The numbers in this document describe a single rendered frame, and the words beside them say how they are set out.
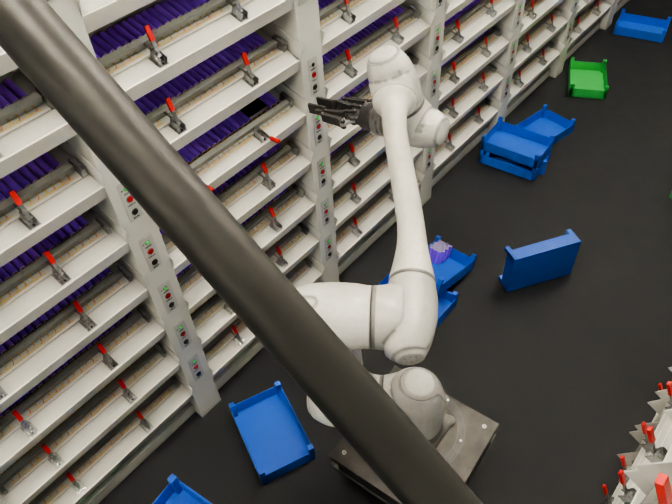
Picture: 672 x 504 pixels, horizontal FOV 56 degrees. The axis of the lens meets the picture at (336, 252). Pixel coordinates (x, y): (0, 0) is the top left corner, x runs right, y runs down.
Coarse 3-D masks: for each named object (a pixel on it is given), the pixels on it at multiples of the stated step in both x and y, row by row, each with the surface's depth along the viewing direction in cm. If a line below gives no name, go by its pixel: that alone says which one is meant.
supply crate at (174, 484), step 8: (168, 480) 165; (176, 480) 166; (168, 488) 167; (176, 488) 168; (184, 488) 168; (160, 496) 165; (168, 496) 169; (176, 496) 170; (184, 496) 170; (192, 496) 170; (200, 496) 164
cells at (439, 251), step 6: (432, 246) 271; (438, 246) 272; (444, 246) 273; (450, 246) 273; (432, 252) 271; (438, 252) 268; (444, 252) 269; (450, 252) 275; (432, 258) 271; (438, 258) 270; (444, 258) 273
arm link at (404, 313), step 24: (384, 288) 127; (408, 288) 127; (432, 288) 129; (384, 312) 123; (408, 312) 124; (432, 312) 125; (384, 336) 124; (408, 336) 122; (432, 336) 124; (408, 360) 124
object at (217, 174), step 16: (288, 96) 196; (288, 112) 197; (304, 112) 197; (272, 128) 192; (288, 128) 194; (240, 144) 187; (256, 144) 188; (272, 144) 193; (224, 160) 182; (240, 160) 183; (208, 176) 178; (224, 176) 181
